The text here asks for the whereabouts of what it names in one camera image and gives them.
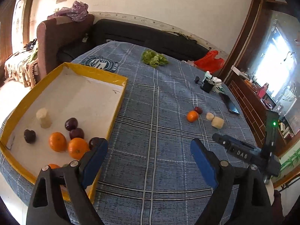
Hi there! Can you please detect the green lettuce leaf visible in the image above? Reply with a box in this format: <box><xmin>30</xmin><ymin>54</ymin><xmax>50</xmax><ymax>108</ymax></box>
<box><xmin>141</xmin><ymin>50</ymin><xmax>169</xmax><ymax>68</ymax></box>

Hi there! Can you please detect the brown armchair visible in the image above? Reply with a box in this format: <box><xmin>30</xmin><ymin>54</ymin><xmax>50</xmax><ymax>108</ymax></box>
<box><xmin>36</xmin><ymin>14</ymin><xmax>95</xmax><ymax>82</ymax></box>

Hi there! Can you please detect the green plant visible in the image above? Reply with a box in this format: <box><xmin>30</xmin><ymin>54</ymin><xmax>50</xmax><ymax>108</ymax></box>
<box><xmin>280</xmin><ymin>150</ymin><xmax>300</xmax><ymax>174</ymax></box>

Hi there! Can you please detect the wooden door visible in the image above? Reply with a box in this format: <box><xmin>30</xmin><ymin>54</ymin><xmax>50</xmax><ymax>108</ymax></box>
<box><xmin>0</xmin><ymin>0</ymin><xmax>38</xmax><ymax>61</ymax></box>

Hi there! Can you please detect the red plastic bag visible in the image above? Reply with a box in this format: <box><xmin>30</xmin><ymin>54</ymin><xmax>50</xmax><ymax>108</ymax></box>
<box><xmin>194</xmin><ymin>50</ymin><xmax>225</xmax><ymax>74</ymax></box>

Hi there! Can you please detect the yellow cardboard box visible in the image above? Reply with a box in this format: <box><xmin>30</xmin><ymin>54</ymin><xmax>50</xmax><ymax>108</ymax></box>
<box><xmin>0</xmin><ymin>62</ymin><xmax>128</xmax><ymax>204</ymax></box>

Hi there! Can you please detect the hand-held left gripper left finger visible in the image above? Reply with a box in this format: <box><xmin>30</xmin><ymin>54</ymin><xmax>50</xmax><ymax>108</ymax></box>
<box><xmin>26</xmin><ymin>138</ymin><xmax>109</xmax><ymax>225</ymax></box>

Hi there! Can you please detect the large white peeled sugarcane chunk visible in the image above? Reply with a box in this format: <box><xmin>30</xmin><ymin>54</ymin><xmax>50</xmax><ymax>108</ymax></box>
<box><xmin>211</xmin><ymin>117</ymin><xmax>225</xmax><ymax>129</ymax></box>

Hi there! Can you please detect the dark purple plum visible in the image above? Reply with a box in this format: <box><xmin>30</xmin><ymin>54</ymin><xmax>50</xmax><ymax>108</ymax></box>
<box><xmin>65</xmin><ymin>118</ymin><xmax>78</xmax><ymax>132</ymax></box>
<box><xmin>69</xmin><ymin>128</ymin><xmax>85</xmax><ymax>140</ymax></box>
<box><xmin>24</xmin><ymin>129</ymin><xmax>37</xmax><ymax>144</ymax></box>
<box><xmin>88</xmin><ymin>137</ymin><xmax>102</xmax><ymax>150</ymax></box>

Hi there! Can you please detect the white cloth with green print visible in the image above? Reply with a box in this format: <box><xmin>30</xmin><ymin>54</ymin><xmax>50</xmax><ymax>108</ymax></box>
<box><xmin>212</xmin><ymin>82</ymin><xmax>227</xmax><ymax>94</ymax></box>

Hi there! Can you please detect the black smartphone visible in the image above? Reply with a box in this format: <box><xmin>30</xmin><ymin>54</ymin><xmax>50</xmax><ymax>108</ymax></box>
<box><xmin>220</xmin><ymin>93</ymin><xmax>240</xmax><ymax>115</ymax></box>

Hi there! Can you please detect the wooden brick-pattern counter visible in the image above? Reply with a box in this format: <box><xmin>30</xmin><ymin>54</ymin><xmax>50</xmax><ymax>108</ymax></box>
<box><xmin>221</xmin><ymin>0</ymin><xmax>300</xmax><ymax>189</ymax></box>

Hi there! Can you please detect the pink bottle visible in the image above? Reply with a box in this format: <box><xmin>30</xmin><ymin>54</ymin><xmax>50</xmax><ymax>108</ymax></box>
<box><xmin>258</xmin><ymin>82</ymin><xmax>269</xmax><ymax>98</ymax></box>

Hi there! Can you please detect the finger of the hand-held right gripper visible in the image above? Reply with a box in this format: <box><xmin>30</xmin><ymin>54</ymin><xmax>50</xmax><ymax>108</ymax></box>
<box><xmin>228</xmin><ymin>137</ymin><xmax>256</xmax><ymax>150</ymax></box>
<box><xmin>212</xmin><ymin>133</ymin><xmax>232</xmax><ymax>150</ymax></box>

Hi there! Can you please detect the black sofa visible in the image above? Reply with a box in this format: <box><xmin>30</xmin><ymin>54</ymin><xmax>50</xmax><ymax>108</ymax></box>
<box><xmin>57</xmin><ymin>19</ymin><xmax>209</xmax><ymax>64</ymax></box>

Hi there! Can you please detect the white flat box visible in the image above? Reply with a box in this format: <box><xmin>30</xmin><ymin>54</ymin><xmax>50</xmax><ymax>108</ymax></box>
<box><xmin>231</xmin><ymin>66</ymin><xmax>246</xmax><ymax>75</ymax></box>

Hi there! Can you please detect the patterned brown throw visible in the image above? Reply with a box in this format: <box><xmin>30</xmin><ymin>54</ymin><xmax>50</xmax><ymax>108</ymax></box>
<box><xmin>4</xmin><ymin>49</ymin><xmax>40</xmax><ymax>88</ymax></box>

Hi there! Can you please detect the person's right forearm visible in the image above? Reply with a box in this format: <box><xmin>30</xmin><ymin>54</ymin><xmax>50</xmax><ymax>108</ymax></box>
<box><xmin>269</xmin><ymin>189</ymin><xmax>285</xmax><ymax>225</ymax></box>

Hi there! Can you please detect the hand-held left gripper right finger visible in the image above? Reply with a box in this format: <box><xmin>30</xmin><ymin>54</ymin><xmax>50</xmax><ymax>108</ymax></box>
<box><xmin>190</xmin><ymin>138</ymin><xmax>276</xmax><ymax>225</ymax></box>

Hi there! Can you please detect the tall white peeled sugarcane chunk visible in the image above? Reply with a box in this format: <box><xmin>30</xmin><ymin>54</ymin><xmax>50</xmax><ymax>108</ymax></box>
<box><xmin>36</xmin><ymin>108</ymin><xmax>52</xmax><ymax>129</ymax></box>

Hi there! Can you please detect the small black box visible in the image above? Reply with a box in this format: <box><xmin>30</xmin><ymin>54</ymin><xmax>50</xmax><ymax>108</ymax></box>
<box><xmin>200</xmin><ymin>78</ymin><xmax>214</xmax><ymax>93</ymax></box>

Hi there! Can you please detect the floral cloth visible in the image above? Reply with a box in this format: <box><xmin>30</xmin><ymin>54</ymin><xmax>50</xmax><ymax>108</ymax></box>
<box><xmin>47</xmin><ymin>1</ymin><xmax>89</xmax><ymax>23</ymax></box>

